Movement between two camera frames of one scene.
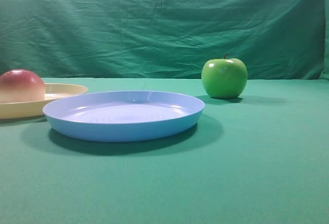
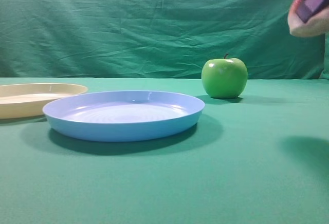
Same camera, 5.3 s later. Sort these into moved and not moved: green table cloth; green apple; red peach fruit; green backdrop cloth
Moved: red peach fruit
Not moved: green table cloth; green backdrop cloth; green apple
